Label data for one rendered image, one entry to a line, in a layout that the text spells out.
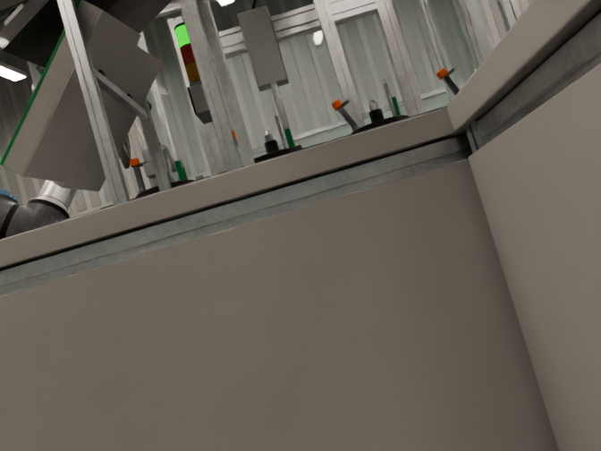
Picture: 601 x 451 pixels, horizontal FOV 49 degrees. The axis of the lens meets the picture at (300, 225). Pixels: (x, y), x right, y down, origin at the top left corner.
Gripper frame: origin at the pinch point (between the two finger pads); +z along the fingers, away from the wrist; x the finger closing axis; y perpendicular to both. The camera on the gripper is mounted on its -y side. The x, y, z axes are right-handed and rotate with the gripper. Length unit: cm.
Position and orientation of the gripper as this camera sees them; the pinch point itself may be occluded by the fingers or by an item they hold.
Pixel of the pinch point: (128, 162)
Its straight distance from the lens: 153.8
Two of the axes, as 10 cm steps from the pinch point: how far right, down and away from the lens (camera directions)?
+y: -9.6, 2.8, 0.2
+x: -0.4, -0.5, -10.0
